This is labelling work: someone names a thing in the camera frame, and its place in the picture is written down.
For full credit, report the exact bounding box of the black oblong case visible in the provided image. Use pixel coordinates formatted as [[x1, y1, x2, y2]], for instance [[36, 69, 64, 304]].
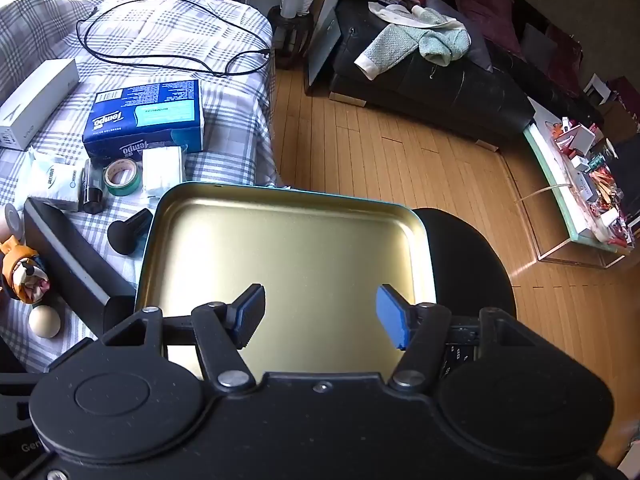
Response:
[[22, 197, 137, 336]]

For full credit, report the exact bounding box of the green tape roll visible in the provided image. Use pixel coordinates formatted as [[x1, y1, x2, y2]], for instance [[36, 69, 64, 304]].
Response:
[[103, 158, 144, 197]]

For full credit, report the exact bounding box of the glass coffee table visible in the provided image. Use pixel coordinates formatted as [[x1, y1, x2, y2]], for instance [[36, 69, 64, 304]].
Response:
[[515, 97, 640, 268]]

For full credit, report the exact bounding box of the orange doll figure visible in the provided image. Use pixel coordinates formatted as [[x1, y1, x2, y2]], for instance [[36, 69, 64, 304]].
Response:
[[0, 235, 52, 306]]

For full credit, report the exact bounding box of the mint green sweater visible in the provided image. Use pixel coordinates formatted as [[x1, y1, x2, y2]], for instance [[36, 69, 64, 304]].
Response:
[[354, 2, 472, 81]]

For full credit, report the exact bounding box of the pile of small packets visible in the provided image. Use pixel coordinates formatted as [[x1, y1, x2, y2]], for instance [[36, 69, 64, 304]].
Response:
[[547, 115, 640, 251]]

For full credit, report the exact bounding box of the maroon cushion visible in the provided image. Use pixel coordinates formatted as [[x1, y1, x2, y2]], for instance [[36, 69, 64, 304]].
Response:
[[450, 0, 526, 61]]

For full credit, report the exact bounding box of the white phone box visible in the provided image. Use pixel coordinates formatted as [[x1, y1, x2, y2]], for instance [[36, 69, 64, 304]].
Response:
[[0, 58, 81, 152]]

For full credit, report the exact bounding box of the black round stool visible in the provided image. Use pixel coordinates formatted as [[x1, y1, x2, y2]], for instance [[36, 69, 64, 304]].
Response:
[[414, 207, 517, 321]]

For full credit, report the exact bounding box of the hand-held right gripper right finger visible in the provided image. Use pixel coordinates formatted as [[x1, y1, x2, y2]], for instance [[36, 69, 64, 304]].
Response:
[[376, 284, 536, 393]]

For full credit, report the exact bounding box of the dark plant stand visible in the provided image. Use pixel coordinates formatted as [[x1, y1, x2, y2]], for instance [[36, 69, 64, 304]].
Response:
[[267, 5, 313, 71]]

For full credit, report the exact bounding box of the black makeup puff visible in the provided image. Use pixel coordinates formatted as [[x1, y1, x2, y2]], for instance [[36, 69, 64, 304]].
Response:
[[107, 208, 153, 251]]

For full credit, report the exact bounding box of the dark cylindrical bottle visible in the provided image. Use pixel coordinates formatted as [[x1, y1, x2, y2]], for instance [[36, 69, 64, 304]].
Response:
[[81, 158, 106, 214]]

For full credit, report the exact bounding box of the white wet wipes pack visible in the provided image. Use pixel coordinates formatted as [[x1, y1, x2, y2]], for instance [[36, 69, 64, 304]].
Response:
[[22, 146, 88, 212]]

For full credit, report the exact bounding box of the blue tissue pack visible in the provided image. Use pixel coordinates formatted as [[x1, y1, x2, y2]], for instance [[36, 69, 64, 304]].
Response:
[[82, 79, 205, 163]]

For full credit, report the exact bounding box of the black cable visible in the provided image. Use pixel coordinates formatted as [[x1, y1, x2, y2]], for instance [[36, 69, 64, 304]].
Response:
[[76, 0, 273, 78]]

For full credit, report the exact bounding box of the cardboard tube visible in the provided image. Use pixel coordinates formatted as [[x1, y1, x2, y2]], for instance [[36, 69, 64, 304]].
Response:
[[4, 203, 25, 238]]

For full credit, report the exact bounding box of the purple pillow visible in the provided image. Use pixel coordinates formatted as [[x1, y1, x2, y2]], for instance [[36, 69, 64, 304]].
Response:
[[425, 0, 493, 71]]

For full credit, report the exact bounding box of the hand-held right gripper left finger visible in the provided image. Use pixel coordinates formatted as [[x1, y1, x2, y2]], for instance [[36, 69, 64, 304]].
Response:
[[102, 284, 266, 393]]

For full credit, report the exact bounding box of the small white tissue pack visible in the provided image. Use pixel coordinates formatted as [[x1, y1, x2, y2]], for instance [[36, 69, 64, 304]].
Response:
[[142, 146, 186, 198]]

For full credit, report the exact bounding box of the gold tin tray teal rim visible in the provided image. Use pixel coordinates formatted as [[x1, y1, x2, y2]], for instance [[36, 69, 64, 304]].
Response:
[[134, 182, 437, 381]]

